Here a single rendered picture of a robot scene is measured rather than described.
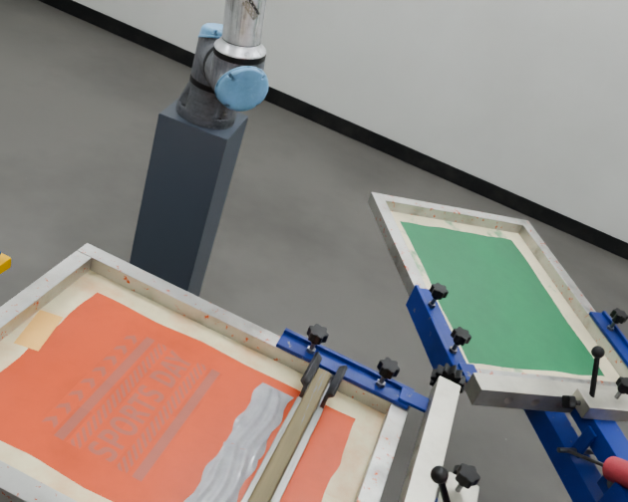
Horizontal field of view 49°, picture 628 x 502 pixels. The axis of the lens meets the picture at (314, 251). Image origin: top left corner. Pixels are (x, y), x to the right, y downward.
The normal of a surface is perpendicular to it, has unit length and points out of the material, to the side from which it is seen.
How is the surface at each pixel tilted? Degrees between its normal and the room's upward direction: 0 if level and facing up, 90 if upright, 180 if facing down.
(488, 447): 0
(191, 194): 90
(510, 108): 90
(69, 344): 0
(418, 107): 90
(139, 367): 0
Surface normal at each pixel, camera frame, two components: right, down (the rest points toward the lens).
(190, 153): -0.21, 0.49
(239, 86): 0.34, 0.71
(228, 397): 0.29, -0.79
